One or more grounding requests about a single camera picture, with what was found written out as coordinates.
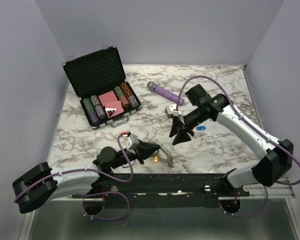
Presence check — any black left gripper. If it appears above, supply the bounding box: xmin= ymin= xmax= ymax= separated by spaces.
xmin=111 ymin=138 xmax=161 ymax=170

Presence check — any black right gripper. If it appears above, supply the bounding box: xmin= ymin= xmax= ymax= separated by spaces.
xmin=168 ymin=106 xmax=209 ymax=146

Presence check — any blue key tag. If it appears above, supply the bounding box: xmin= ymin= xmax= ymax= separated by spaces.
xmin=196 ymin=125 xmax=206 ymax=131

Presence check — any round metal key ring disc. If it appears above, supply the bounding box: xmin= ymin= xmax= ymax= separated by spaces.
xmin=149 ymin=140 xmax=174 ymax=168

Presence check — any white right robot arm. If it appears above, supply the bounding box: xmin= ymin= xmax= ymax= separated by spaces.
xmin=165 ymin=84 xmax=294 ymax=196

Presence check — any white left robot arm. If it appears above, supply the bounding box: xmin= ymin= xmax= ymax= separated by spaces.
xmin=12 ymin=140 xmax=161 ymax=214

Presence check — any yellow key tag inner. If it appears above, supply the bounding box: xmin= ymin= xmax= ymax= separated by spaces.
xmin=152 ymin=155 xmax=161 ymax=164

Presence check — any all in triangle button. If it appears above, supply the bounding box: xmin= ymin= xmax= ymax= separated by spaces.
xmin=105 ymin=107 xmax=118 ymax=118

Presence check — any purple glitter microphone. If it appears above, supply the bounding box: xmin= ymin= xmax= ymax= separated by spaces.
xmin=147 ymin=81 xmax=185 ymax=105

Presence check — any red playing card deck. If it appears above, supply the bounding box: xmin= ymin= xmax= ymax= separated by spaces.
xmin=98 ymin=90 xmax=124 ymax=117

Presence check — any black poker chip case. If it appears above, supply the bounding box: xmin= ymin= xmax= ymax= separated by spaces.
xmin=62 ymin=46 xmax=142 ymax=129

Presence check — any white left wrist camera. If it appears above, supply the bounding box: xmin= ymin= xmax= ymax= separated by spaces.
xmin=123 ymin=132 xmax=140 ymax=152

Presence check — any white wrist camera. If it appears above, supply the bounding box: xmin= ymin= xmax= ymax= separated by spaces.
xmin=165 ymin=104 xmax=185 ymax=124
xmin=123 ymin=132 xmax=140 ymax=152

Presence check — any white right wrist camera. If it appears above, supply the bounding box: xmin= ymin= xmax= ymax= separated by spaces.
xmin=165 ymin=104 xmax=185 ymax=124

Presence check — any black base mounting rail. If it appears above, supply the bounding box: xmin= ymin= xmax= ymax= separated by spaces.
xmin=72 ymin=172 xmax=251 ymax=210

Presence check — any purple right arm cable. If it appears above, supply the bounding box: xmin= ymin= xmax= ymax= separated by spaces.
xmin=176 ymin=75 xmax=300 ymax=219

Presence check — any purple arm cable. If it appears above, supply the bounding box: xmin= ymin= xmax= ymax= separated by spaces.
xmin=176 ymin=75 xmax=300 ymax=219
xmin=13 ymin=132 xmax=135 ymax=222

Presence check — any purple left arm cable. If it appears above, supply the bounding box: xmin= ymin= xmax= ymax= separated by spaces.
xmin=13 ymin=132 xmax=135 ymax=222

